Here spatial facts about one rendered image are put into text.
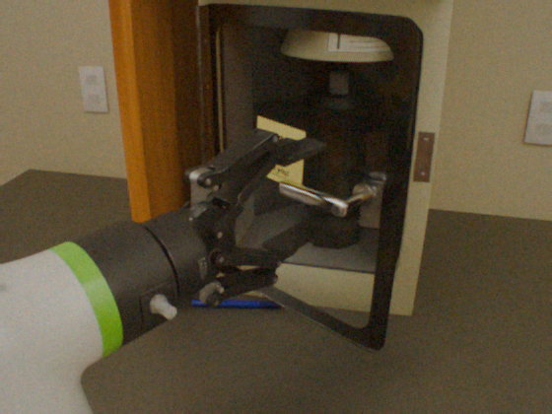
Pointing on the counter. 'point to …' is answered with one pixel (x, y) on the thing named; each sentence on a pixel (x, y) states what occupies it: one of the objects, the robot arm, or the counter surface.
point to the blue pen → (240, 304)
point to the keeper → (424, 156)
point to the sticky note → (279, 139)
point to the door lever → (363, 195)
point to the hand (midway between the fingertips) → (302, 192)
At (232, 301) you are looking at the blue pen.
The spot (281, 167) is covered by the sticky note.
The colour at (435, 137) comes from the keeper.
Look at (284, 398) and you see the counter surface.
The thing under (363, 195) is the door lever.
